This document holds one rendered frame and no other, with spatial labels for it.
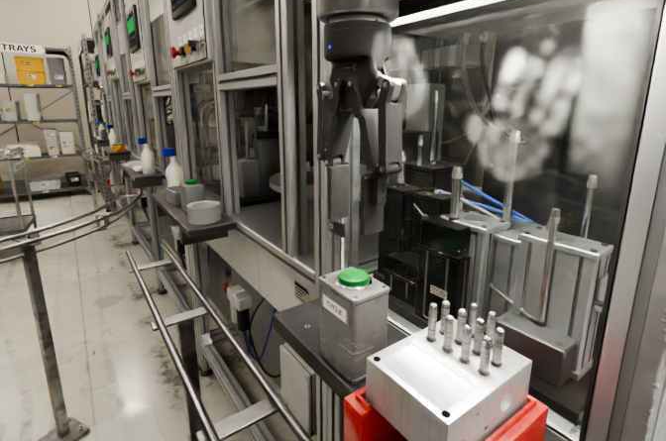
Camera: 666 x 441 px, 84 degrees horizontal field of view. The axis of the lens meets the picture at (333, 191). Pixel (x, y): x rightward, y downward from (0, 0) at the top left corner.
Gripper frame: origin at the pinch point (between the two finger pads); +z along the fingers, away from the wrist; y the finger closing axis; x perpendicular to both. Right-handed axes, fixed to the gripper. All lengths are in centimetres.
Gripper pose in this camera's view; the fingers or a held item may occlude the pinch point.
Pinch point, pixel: (354, 201)
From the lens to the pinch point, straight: 46.2
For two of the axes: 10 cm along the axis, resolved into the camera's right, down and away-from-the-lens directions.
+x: -8.2, 1.4, -5.6
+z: 0.0, 9.7, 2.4
